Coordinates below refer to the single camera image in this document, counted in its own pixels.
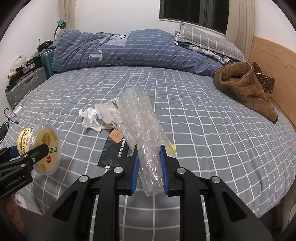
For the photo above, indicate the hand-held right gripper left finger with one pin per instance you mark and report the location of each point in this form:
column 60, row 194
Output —
column 135, row 171

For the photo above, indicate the brown fleece garment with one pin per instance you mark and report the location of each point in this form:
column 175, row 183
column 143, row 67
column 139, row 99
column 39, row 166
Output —
column 245, row 90

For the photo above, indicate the clear bubble wrap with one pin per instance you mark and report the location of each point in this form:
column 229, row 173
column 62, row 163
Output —
column 138, row 120

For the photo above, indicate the black packet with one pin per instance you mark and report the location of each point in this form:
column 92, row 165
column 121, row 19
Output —
column 113, row 153

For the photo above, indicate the white charger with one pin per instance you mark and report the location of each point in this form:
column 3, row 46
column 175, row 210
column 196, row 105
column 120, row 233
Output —
column 17, row 110

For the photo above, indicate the printed cloth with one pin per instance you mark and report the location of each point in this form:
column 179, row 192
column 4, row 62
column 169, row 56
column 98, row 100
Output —
column 215, row 55

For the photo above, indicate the grey checked pillow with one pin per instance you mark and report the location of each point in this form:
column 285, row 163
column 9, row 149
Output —
column 208, row 41

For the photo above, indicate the wooden headboard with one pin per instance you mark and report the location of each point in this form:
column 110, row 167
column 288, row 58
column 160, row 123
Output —
column 277, row 81

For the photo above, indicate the black object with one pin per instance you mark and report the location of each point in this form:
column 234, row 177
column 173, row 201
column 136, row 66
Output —
column 45, row 45

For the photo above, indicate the grey suitcase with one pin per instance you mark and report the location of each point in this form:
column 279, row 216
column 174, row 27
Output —
column 27, row 81

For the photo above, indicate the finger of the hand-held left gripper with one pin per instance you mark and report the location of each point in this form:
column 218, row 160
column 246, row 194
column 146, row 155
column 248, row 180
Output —
column 34, row 154
column 12, row 151

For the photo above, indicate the black power adapter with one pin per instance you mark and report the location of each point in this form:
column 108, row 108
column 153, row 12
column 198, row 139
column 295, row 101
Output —
column 3, row 132

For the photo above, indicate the blue desk lamp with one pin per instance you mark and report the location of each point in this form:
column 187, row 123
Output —
column 62, row 23

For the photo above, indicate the white plastic object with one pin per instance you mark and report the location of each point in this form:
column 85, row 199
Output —
column 19, row 61

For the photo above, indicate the white plastic bag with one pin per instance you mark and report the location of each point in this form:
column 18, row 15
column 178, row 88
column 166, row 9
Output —
column 106, row 110

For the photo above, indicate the dark patterned cushion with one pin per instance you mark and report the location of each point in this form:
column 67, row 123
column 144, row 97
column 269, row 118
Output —
column 266, row 81

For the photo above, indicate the white tissue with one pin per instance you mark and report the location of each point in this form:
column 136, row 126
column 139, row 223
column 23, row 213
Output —
column 90, row 119

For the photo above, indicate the yellow lidded cup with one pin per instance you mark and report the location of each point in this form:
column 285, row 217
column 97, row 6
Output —
column 46, row 136

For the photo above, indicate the beige curtain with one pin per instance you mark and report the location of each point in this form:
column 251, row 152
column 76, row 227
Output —
column 240, row 27
column 69, row 11

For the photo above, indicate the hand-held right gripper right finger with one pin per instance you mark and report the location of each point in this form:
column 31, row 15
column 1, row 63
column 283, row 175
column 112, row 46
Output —
column 164, row 169

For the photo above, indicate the yellow and white packet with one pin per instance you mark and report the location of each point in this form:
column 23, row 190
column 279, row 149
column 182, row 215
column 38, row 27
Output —
column 173, row 150

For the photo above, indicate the teal suitcase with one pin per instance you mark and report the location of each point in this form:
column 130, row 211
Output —
column 48, row 62

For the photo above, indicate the dark window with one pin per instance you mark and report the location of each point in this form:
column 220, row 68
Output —
column 194, row 11

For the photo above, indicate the blue striped duvet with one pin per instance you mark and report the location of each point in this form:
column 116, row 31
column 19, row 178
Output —
column 148, row 51

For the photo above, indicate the brown paper tag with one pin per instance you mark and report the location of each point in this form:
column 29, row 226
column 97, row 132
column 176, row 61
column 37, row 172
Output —
column 115, row 135

